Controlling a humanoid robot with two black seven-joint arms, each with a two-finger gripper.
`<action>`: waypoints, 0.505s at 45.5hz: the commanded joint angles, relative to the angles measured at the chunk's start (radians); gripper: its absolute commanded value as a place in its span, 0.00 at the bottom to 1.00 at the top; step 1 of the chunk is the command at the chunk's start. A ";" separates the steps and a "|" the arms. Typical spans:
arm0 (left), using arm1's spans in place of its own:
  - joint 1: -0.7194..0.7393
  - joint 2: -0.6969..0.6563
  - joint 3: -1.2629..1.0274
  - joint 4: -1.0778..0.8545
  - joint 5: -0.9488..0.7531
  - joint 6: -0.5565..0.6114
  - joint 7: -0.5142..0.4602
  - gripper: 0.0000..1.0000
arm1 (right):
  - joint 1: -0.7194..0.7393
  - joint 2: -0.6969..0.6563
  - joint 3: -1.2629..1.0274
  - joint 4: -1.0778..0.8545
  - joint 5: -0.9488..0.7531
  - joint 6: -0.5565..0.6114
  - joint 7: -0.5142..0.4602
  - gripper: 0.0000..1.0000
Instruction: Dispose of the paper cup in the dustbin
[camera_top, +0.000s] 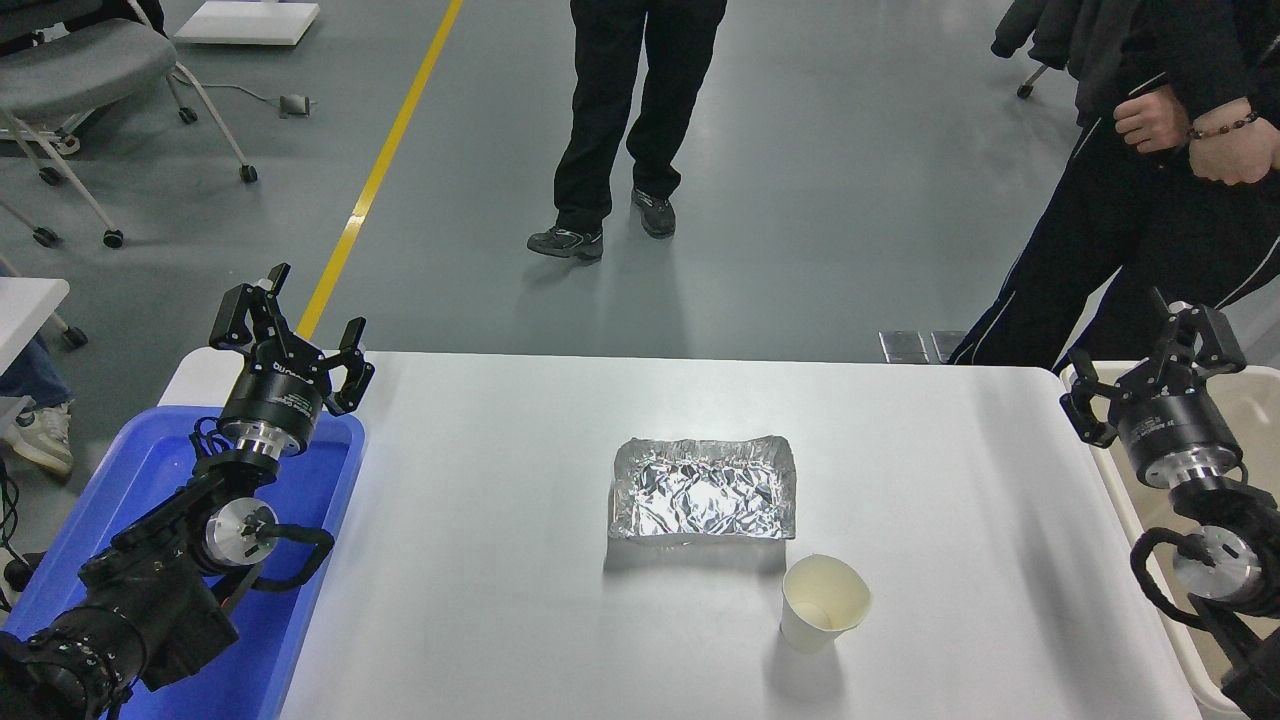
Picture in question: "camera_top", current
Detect dark beaded bracelet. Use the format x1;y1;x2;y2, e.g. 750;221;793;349
1188;112;1259;141

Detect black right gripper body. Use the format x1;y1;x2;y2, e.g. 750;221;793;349
1112;383;1242;481

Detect blue plastic tray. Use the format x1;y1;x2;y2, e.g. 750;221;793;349
0;405;366;720

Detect person with beaded bracelet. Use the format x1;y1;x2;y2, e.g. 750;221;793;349
947;0;1280;373

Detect black floor cable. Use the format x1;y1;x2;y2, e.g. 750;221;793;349
0;458;43;613

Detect person's hand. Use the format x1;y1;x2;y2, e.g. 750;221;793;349
1113;85;1191;154
1188;122;1280;187

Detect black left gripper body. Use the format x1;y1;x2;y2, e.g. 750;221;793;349
218;358;329;443

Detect silver foil tray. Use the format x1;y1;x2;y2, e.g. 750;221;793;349
607;435;798;542

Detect large pale plastic bin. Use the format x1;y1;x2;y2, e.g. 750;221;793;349
1060;362;1280;720

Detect grey floor adapter with cable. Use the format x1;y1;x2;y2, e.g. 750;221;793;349
172;78;313;119

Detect small white table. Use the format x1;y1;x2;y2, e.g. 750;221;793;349
0;277;71;376

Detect white flat floor board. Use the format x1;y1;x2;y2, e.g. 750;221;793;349
173;0;321;47

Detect chair with dark jacket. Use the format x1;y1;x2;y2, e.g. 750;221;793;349
990;0;1086;99

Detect white paper cup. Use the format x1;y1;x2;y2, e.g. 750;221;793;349
780;553;873;655

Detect person in black trousers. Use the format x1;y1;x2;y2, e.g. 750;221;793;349
527;0;728;263

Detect black chair caster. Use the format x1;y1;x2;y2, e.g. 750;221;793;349
45;308;89;351

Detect person with white shoe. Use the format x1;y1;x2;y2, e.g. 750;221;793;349
0;335;76;477

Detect grey office chair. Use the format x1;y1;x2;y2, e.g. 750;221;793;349
0;0;259;249

